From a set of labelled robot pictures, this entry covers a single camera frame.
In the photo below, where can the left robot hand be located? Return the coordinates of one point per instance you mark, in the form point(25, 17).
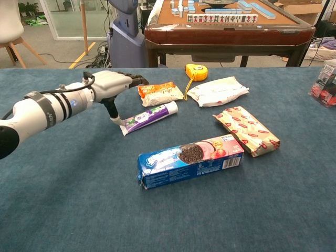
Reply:
point(110, 84)

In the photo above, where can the purple and white toothpaste tube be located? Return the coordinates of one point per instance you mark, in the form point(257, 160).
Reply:
point(149, 116)

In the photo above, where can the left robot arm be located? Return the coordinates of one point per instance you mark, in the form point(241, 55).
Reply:
point(31, 115)

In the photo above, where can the orange and white snack packet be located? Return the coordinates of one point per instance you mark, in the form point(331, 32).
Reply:
point(162, 95)

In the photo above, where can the wooden pole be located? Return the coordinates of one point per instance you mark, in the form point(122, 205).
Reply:
point(84, 26)

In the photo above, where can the yellow tape measure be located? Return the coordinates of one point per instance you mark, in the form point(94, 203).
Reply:
point(197, 72)

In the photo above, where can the green object on floor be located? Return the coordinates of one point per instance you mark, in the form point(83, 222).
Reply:
point(36, 20)

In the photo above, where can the scattered cluster of mahjong tiles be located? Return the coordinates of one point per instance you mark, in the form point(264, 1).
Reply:
point(181, 8)

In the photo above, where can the white snack bag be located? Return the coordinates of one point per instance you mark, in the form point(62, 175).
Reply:
point(218, 92)

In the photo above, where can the green potted plant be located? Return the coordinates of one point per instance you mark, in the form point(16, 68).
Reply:
point(29, 8)

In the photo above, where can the blue sandwich cookie box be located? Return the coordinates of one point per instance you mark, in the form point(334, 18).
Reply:
point(183, 169)

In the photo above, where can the white chair with wooden legs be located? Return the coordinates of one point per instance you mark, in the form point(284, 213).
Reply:
point(9, 23)

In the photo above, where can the brown mahjong table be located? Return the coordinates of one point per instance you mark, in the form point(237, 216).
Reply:
point(223, 35)

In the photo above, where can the row of face-up mahjong tiles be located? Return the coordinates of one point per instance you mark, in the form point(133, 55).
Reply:
point(223, 19)

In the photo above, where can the short row of blue-backed tiles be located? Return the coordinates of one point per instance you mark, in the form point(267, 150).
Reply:
point(223, 11)

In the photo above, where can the gold red-print snack packet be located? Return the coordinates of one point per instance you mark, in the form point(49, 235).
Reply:
point(249, 131)

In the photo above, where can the stacked block of mahjong tiles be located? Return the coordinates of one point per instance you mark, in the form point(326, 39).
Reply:
point(245, 5)

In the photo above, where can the long diagonal row of tiles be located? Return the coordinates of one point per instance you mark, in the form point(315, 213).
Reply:
point(263, 11)

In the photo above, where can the cardboard box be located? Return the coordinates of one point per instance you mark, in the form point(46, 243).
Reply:
point(302, 10)

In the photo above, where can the white plastic basket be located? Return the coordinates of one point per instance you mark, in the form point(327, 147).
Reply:
point(317, 54)

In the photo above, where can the black tripod leg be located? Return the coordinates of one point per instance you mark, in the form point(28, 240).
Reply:
point(315, 34)

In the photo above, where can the clear box of red items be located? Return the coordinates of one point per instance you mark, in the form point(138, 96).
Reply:
point(325, 89)

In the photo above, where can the purple cloth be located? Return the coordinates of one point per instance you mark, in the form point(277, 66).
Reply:
point(329, 44)

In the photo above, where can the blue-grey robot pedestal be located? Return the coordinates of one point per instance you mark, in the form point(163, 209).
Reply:
point(126, 44)

